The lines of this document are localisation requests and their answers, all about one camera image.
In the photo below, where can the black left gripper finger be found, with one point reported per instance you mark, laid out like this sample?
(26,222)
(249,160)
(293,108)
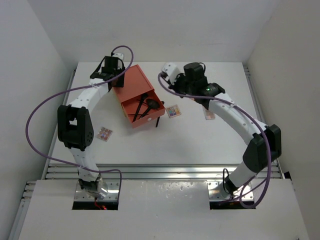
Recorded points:
(111,85)
(119,82)

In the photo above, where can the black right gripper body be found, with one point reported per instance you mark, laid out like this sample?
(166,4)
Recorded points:
(181,85)

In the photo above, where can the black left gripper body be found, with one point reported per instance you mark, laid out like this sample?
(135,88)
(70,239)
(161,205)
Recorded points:
(119,69)

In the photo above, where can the orange drawer box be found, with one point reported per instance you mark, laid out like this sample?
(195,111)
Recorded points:
(136,84)

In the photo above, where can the black powder brush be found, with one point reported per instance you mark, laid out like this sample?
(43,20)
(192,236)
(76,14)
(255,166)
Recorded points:
(142,98)

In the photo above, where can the black fan brush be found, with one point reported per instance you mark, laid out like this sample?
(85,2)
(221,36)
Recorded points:
(152,105)

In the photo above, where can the clear nine-pan eyeshadow palette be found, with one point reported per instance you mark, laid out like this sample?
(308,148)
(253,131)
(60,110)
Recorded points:
(104,134)

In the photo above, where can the thin black liner brush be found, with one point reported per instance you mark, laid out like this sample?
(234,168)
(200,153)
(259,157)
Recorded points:
(144,103)

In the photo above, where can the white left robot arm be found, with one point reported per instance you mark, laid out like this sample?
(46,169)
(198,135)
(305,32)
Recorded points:
(74,125)

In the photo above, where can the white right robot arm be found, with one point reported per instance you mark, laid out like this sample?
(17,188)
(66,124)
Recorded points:
(263,142)

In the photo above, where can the small colourful eyeshadow palette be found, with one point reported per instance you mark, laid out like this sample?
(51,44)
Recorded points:
(173,111)

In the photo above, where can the long brown eyeshadow palette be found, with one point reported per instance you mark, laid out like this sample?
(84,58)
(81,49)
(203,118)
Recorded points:
(208,114)

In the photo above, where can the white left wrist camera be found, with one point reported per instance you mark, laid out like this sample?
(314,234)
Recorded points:
(119,55)

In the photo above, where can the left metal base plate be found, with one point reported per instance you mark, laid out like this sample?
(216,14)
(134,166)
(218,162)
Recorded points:
(107,191)

